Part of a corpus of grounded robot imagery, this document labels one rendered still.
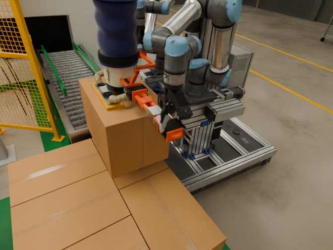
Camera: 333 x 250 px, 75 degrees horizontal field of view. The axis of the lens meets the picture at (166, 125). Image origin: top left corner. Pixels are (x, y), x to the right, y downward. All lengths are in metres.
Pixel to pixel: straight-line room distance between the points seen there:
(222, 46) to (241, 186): 1.52
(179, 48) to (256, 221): 1.77
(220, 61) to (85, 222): 1.19
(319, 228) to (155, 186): 1.51
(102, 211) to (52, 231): 0.28
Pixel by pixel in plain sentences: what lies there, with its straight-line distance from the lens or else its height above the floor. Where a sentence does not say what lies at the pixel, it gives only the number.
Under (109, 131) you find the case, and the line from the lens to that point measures 1.15.
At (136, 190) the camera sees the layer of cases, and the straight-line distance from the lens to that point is 1.50.
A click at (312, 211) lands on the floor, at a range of 2.52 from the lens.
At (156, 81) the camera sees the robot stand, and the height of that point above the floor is 0.95.
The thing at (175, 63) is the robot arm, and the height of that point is 1.49.
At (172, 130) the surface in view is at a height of 1.23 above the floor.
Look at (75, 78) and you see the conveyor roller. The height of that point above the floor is 0.55.
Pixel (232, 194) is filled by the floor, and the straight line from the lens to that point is 2.28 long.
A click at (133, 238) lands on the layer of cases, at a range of 1.34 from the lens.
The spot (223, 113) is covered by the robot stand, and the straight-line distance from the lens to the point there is 1.53.
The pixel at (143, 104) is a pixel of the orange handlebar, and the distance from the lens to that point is 1.03.
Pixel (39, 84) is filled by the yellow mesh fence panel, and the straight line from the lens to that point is 2.50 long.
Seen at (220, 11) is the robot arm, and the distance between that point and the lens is 1.13.
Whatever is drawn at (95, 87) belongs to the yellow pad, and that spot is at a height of 1.10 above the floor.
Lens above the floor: 1.75
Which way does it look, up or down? 37 degrees down
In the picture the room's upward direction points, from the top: 4 degrees clockwise
